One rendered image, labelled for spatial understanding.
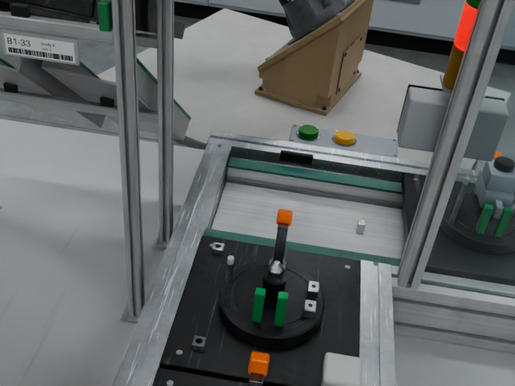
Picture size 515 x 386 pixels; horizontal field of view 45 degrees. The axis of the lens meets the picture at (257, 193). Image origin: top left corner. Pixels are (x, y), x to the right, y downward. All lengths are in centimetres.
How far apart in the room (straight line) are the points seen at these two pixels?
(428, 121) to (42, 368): 61
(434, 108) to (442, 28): 336
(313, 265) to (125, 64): 40
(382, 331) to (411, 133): 26
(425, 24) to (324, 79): 270
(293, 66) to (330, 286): 72
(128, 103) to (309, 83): 80
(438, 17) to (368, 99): 254
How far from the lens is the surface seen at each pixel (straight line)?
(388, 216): 113
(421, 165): 120
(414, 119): 81
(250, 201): 110
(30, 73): 94
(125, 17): 70
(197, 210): 102
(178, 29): 99
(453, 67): 78
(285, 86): 152
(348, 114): 153
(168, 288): 89
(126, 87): 73
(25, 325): 99
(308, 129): 122
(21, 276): 107
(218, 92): 156
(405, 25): 413
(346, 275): 91
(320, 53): 145
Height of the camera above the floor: 159
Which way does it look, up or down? 37 degrees down
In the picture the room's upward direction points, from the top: 6 degrees clockwise
